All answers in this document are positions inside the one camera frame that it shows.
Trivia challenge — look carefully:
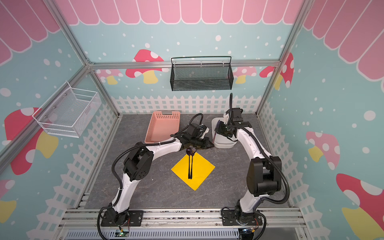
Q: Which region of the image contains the white plastic tub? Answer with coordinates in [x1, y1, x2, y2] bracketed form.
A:
[212, 118, 238, 149]

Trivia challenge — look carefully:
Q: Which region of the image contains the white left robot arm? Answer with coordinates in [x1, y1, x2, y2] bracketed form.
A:
[97, 113, 214, 240]

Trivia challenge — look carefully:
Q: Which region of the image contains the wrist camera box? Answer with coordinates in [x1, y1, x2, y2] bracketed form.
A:
[226, 108, 243, 123]
[187, 124, 209, 139]

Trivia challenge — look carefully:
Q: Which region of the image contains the purple metal fork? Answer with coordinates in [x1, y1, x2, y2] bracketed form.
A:
[190, 147, 197, 179]

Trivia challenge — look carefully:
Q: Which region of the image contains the pink perforated plastic basket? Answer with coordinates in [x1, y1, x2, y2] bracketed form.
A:
[145, 111, 181, 144]

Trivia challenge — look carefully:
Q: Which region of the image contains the white wire wall basket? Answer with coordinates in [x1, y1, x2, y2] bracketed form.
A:
[32, 82, 102, 138]

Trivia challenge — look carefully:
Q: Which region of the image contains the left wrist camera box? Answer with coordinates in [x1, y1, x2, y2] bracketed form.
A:
[187, 124, 209, 139]

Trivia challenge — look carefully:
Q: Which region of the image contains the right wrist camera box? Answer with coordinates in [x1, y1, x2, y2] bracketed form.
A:
[226, 108, 243, 123]

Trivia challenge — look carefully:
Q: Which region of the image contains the yellow paper napkin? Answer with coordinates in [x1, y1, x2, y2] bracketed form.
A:
[171, 153, 215, 191]

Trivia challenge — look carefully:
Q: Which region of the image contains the purple metal spoon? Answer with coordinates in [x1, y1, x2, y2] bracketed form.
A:
[186, 147, 194, 179]

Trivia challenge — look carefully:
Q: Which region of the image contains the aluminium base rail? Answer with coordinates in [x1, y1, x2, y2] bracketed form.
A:
[53, 208, 311, 240]

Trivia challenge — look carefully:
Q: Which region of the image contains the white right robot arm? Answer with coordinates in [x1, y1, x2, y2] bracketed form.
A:
[212, 94, 290, 240]

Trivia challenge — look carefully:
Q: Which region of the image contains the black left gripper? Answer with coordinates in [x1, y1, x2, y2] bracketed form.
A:
[191, 136, 215, 150]

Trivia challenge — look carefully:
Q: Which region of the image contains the black mesh wall basket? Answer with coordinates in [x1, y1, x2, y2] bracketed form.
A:
[170, 56, 234, 91]

